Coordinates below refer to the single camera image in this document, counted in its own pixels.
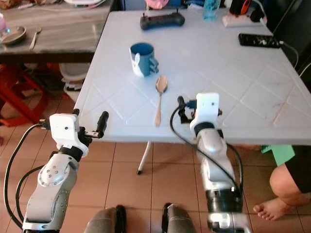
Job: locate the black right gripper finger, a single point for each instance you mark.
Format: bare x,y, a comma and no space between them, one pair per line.
181,106

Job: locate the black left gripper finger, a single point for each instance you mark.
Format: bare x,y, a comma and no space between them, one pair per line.
75,112
102,122

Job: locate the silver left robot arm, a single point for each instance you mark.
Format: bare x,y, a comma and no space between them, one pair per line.
47,194

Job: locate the white table leg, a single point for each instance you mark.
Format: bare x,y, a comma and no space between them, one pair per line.
144,156

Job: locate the red plastic stool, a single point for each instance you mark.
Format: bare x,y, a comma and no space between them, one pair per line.
22,94

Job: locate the blue mug with white rabbit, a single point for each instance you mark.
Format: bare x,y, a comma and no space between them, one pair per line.
142,60

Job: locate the dark marble table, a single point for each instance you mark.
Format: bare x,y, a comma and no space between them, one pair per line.
73,31

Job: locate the small metal spoon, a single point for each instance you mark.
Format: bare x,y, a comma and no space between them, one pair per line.
35,39

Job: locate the grey left robot leg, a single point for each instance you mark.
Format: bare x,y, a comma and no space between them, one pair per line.
104,221

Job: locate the grey robot leg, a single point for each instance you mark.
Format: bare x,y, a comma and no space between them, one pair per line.
104,221
180,221

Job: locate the black game controller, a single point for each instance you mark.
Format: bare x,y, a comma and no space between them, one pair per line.
162,21

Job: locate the green cloth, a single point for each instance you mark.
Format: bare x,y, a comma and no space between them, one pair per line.
279,154

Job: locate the small metal bowl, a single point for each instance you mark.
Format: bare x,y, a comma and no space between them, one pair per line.
13,35

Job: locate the clear teal bottle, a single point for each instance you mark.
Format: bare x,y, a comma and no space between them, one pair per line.
211,10

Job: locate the white power strip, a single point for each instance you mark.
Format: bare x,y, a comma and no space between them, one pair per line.
235,21

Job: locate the black power strip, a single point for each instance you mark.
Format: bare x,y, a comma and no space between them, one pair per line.
259,40

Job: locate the pink cloth item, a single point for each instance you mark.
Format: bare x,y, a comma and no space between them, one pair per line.
157,4

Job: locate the grey right robot leg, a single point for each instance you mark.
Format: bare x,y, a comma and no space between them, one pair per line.
180,221

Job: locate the white plate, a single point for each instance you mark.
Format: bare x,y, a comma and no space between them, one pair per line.
85,2

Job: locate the orange and black device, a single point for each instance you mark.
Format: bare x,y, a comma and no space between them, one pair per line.
240,7

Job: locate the pink plastic container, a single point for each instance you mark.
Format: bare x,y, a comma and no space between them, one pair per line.
2,22

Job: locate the black plug adapter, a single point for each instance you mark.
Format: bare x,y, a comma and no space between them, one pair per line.
257,14

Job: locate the person's bare leg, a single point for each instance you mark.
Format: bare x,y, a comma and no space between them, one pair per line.
286,187

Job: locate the person's bare foot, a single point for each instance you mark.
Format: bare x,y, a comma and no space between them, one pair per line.
272,209

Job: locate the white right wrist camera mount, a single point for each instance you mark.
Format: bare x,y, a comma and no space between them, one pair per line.
206,108

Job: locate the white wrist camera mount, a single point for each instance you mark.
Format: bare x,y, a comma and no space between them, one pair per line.
206,108
63,128

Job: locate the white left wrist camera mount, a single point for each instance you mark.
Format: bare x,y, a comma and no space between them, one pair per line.
63,128

